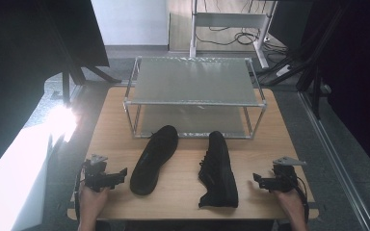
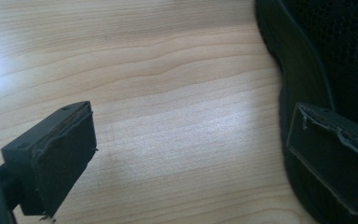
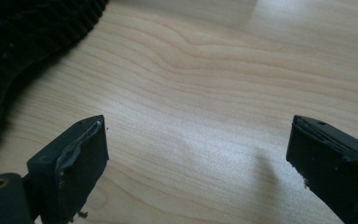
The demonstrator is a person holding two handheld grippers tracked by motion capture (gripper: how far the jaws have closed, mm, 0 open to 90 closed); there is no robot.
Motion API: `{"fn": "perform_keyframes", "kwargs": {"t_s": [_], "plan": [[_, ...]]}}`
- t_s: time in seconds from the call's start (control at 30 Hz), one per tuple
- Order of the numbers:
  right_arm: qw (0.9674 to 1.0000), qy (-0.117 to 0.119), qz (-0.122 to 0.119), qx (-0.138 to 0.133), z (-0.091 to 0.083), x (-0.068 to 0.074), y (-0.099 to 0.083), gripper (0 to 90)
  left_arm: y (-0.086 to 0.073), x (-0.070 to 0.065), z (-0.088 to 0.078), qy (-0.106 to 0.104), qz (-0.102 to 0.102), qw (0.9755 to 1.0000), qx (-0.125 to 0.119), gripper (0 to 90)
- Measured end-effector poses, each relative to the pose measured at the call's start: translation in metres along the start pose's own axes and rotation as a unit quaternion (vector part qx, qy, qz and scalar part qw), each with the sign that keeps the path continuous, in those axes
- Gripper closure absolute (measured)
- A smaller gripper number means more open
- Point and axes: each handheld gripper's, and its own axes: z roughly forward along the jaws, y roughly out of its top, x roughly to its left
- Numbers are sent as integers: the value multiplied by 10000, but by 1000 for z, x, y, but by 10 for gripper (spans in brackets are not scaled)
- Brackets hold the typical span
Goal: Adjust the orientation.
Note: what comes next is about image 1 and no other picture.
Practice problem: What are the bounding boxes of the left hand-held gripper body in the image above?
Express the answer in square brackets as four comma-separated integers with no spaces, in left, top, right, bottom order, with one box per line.
[82,154,118,193]

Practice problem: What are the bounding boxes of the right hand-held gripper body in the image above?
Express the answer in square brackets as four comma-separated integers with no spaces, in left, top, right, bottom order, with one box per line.
[267,156,307,193]

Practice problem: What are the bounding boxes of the person's right hand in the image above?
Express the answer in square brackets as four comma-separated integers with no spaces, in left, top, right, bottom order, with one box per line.
[273,187,304,210]

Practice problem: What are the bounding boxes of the person's left hand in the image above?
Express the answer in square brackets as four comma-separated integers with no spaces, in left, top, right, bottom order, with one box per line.
[79,185,111,211]

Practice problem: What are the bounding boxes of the black sneaker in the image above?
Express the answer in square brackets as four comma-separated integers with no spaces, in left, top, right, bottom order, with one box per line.
[198,130,240,209]
[129,124,180,196]

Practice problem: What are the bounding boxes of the black tripod stand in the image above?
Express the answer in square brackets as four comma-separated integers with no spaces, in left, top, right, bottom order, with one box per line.
[60,63,123,108]

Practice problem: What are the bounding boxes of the white power strip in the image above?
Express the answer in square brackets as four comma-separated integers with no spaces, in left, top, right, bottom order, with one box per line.
[275,64,292,78]

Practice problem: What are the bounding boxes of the black metal stand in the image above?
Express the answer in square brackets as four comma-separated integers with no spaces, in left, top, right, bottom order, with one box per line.
[255,0,350,120]

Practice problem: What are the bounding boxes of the grey two-tier shoe rack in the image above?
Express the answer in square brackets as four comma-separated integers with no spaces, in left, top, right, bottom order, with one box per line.
[122,56,268,141]

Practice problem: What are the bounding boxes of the dark curtain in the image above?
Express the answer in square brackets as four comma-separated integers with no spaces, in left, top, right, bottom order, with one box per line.
[302,0,370,183]

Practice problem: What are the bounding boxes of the black curtain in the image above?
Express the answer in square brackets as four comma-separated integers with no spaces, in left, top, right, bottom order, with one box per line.
[0,0,111,183]

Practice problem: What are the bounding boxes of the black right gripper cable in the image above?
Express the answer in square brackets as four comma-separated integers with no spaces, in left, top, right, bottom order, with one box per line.
[296,183,310,223]

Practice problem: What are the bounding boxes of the metal floor rail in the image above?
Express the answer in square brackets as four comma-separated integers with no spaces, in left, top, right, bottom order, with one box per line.
[296,90,370,231]

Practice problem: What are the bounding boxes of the black floor cables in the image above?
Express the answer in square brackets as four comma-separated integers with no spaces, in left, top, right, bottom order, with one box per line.
[195,24,291,56]

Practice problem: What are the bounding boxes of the white metal desk frame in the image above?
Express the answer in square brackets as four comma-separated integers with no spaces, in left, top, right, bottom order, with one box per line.
[188,0,279,70]

